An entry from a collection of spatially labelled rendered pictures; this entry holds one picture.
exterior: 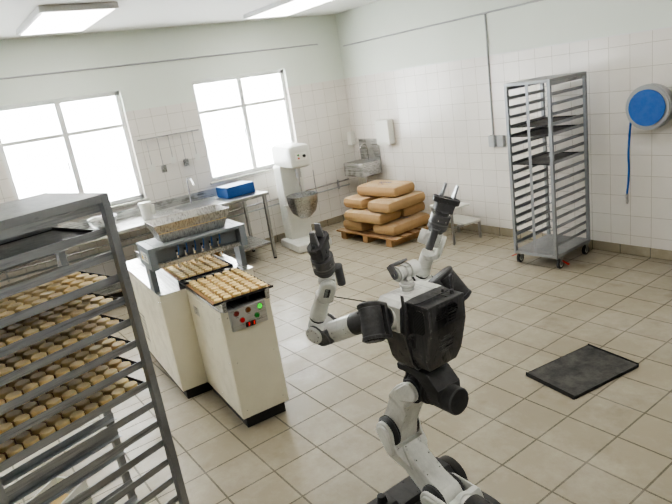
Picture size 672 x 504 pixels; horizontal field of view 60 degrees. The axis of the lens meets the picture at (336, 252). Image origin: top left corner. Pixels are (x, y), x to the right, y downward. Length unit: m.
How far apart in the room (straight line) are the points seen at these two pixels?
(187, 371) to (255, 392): 0.73
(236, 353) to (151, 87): 4.57
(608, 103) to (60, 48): 5.77
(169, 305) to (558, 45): 4.52
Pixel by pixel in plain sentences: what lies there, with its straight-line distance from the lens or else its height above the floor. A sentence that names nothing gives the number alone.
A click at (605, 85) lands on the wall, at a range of 6.28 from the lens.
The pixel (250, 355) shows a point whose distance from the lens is 3.78.
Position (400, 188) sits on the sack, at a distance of 7.40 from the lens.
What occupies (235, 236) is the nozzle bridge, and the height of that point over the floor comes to 1.09.
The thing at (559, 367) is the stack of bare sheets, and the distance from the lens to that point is 4.27.
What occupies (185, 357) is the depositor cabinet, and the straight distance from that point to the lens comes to 4.40.
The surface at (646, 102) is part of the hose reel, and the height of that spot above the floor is 1.50.
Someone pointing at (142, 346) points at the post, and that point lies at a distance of 2.37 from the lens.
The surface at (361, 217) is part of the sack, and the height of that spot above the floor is 0.35.
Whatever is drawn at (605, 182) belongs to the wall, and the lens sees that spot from 6.42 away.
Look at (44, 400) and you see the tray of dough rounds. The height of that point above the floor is 1.15.
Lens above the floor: 2.08
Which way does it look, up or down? 16 degrees down
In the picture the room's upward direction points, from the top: 9 degrees counter-clockwise
